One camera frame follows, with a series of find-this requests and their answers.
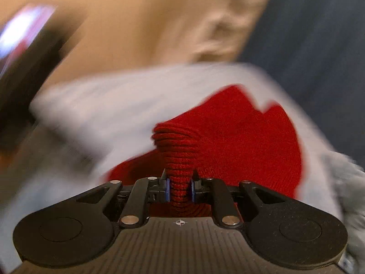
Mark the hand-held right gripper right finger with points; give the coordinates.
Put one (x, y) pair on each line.
(193, 191)

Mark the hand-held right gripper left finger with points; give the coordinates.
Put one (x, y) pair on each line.
(168, 191)

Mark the red knit sweater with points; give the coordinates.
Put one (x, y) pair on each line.
(242, 142)

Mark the light blue bed blanket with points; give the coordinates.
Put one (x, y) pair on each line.
(114, 97)

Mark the crumpled grey fleece blanket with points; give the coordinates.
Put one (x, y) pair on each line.
(348, 182)

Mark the black framed screen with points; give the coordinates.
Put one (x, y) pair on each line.
(25, 62)

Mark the dark blue curtain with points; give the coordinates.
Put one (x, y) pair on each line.
(313, 34)

